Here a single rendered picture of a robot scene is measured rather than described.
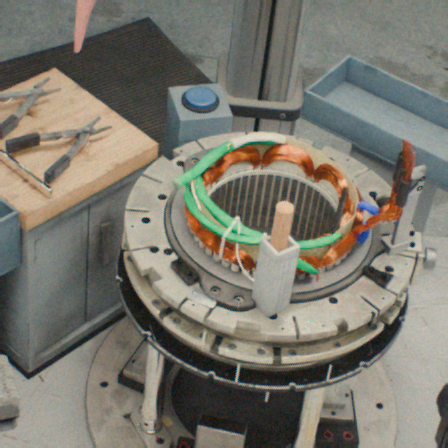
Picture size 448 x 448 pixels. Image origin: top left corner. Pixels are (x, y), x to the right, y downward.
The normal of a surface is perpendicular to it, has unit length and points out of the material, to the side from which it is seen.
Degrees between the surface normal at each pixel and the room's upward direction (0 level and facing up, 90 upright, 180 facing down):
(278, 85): 90
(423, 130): 0
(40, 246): 90
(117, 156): 0
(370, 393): 0
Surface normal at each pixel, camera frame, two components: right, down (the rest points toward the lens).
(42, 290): 0.71, 0.53
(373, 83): -0.58, 0.51
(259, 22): -0.04, 0.69
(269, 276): -0.82, 0.33
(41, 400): 0.10, -0.72
